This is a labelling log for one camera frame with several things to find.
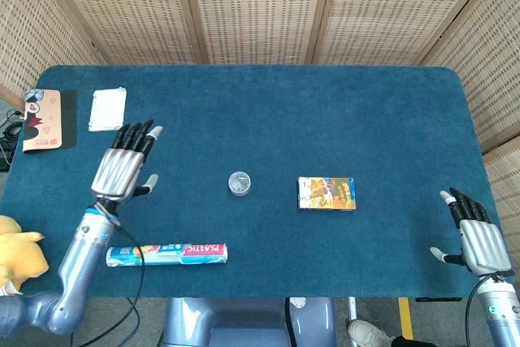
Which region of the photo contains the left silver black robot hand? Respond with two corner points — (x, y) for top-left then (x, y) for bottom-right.
(90, 119), (164, 203)

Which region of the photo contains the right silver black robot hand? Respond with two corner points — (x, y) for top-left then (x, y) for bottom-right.
(429, 187), (514, 277)

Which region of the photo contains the small clear round container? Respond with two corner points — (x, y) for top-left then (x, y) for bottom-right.
(227, 171), (252, 197)

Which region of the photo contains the white rectangular box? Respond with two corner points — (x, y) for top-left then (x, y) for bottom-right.
(88, 86), (128, 133)

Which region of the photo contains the colourful printed snack box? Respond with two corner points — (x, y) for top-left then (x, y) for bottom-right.
(297, 176), (358, 212)

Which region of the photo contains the plastic wrap roll package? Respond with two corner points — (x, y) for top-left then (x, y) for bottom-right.
(106, 242), (229, 268)

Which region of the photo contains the black trouser leg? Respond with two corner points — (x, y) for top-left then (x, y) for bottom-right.
(391, 335), (439, 347)

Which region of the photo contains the yellow plush toy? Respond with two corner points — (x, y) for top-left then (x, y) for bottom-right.
(0, 215), (50, 297)

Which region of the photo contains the white shoe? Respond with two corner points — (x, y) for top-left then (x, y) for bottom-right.
(347, 319), (396, 347)

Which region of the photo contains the blue carpet table mat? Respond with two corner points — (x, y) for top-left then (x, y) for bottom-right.
(0, 64), (515, 299)

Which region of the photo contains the blue-grey robot torso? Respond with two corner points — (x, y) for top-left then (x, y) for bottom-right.
(160, 297), (338, 347)

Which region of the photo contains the bamboo folding screen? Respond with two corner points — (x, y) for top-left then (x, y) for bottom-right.
(0, 0), (520, 238)

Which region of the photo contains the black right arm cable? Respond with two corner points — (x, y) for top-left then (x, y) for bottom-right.
(465, 272), (496, 347)

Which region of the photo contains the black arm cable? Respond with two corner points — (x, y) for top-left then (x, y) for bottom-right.
(465, 272), (496, 347)
(69, 216), (146, 347)

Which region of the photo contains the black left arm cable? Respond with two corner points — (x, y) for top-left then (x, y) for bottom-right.
(69, 216), (146, 347)

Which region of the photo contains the black cable bundle with plugs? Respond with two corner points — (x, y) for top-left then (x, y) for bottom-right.
(0, 108), (26, 173)

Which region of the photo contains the blue floor cable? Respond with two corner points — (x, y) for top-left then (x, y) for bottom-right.
(80, 297), (141, 347)

